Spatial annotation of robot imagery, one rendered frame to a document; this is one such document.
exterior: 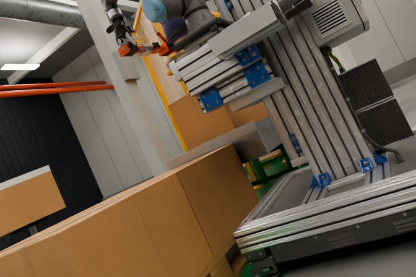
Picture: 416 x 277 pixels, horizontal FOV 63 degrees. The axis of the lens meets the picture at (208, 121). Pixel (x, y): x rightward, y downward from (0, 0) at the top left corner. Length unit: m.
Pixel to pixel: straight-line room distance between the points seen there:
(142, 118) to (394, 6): 8.67
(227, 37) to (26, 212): 2.48
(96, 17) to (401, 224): 3.08
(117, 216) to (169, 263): 0.27
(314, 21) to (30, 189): 2.65
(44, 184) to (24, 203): 0.21
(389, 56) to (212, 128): 8.86
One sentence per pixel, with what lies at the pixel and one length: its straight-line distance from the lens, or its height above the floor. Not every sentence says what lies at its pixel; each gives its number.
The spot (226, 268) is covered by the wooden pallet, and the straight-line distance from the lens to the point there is 1.61.
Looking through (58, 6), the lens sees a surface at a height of 5.04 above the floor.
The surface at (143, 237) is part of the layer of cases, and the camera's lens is 1.27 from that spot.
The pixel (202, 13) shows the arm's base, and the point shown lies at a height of 1.10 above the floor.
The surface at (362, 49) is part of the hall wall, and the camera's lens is 10.70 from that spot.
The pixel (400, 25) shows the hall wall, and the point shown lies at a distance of 10.76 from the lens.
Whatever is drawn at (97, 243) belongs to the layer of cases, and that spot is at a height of 0.46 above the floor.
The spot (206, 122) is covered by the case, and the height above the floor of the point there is 0.73.
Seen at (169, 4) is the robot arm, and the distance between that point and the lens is 1.48.
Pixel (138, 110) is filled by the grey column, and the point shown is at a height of 1.16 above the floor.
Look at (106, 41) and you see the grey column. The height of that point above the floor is 1.90.
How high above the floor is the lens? 0.59
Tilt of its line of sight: 4 degrees up
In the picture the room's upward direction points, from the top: 25 degrees counter-clockwise
